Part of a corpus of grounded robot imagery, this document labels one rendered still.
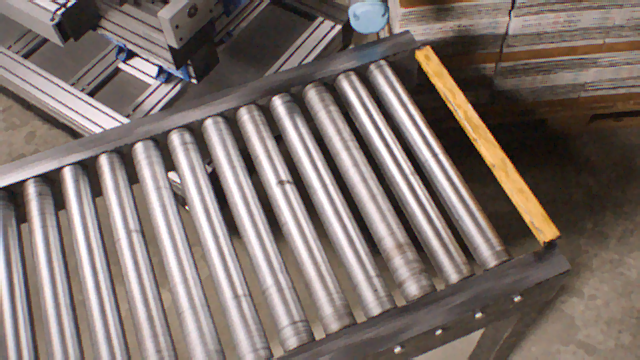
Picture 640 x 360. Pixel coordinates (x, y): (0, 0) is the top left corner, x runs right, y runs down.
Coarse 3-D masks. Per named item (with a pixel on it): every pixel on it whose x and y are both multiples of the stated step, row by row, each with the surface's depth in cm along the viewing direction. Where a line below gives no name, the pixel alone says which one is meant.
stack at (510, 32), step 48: (528, 0) 148; (576, 0) 149; (624, 0) 151; (432, 48) 160; (480, 48) 162; (528, 48) 163; (432, 96) 178; (480, 96) 179; (528, 96) 180; (576, 96) 183
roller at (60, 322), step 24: (24, 192) 102; (48, 192) 102; (48, 216) 99; (48, 240) 96; (48, 264) 93; (48, 288) 91; (48, 312) 89; (72, 312) 90; (48, 336) 87; (72, 336) 88
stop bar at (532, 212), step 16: (432, 64) 109; (432, 80) 108; (448, 80) 106; (448, 96) 104; (464, 96) 104; (464, 112) 102; (464, 128) 102; (480, 128) 100; (480, 144) 99; (496, 144) 99; (496, 160) 97; (496, 176) 97; (512, 176) 95; (512, 192) 94; (528, 192) 93; (528, 208) 92; (528, 224) 92; (544, 224) 90; (544, 240) 89
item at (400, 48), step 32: (320, 64) 113; (352, 64) 112; (416, 64) 118; (224, 96) 110; (256, 96) 109; (128, 128) 107; (160, 128) 107; (192, 128) 108; (32, 160) 104; (64, 160) 104; (128, 160) 109; (96, 192) 112
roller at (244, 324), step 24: (168, 144) 106; (192, 144) 105; (192, 168) 102; (192, 192) 99; (192, 216) 98; (216, 216) 97; (216, 240) 94; (216, 264) 92; (216, 288) 91; (240, 288) 90; (240, 312) 88; (240, 336) 86; (264, 336) 87
